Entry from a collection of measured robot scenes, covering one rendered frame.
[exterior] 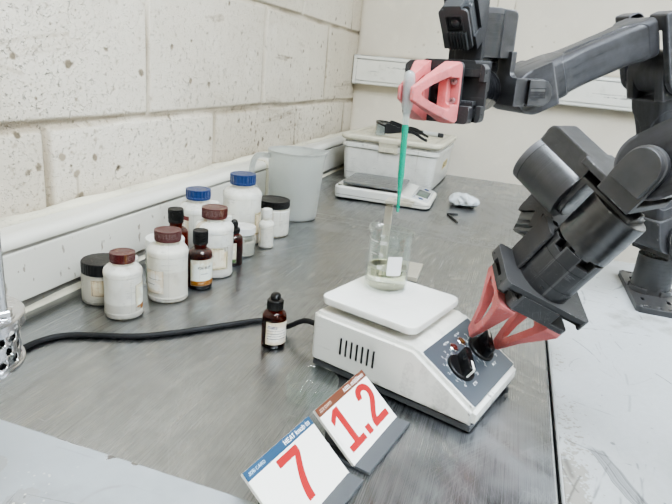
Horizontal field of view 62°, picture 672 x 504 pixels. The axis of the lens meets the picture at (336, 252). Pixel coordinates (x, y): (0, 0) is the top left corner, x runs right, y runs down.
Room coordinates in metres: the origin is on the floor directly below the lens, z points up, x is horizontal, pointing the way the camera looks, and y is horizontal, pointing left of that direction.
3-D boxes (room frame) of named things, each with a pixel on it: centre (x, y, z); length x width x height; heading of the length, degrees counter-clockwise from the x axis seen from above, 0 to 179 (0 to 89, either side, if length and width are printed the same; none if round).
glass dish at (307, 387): (0.51, 0.01, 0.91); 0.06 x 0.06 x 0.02
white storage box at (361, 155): (1.86, -0.18, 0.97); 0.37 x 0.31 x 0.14; 163
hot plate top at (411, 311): (0.60, -0.07, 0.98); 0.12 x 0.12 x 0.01; 56
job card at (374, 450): (0.45, -0.04, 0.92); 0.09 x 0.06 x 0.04; 152
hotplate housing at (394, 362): (0.58, -0.09, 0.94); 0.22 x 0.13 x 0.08; 57
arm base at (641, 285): (0.93, -0.55, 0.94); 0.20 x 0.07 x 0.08; 164
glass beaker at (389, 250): (0.63, -0.06, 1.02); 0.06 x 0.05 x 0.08; 42
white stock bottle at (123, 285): (0.66, 0.27, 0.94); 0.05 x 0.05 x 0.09
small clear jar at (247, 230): (0.94, 0.17, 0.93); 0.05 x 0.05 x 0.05
